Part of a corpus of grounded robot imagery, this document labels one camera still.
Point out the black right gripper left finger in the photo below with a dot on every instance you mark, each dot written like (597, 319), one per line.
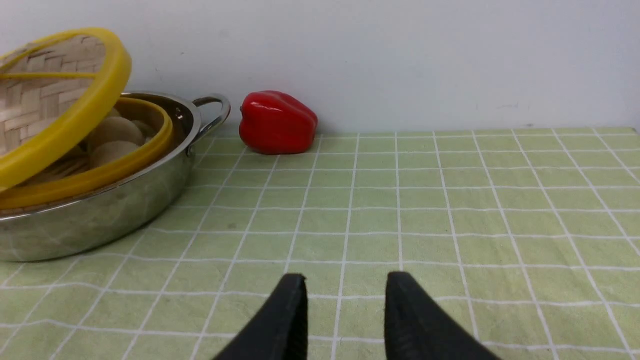
(280, 328)

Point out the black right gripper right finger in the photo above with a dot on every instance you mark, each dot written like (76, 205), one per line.
(417, 328)

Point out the bamboo steamer basket yellow rim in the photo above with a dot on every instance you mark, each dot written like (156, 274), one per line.
(71, 176)

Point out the woven bamboo steamer lid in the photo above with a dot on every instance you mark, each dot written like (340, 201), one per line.
(54, 92)

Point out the stainless steel pot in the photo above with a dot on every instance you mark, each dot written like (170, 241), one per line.
(95, 219)

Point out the green checkered tablecloth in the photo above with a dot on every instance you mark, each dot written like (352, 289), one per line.
(529, 238)

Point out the red bell pepper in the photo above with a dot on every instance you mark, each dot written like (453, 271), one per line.
(275, 123)

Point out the white round bun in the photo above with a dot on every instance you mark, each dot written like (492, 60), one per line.
(110, 151)
(114, 128)

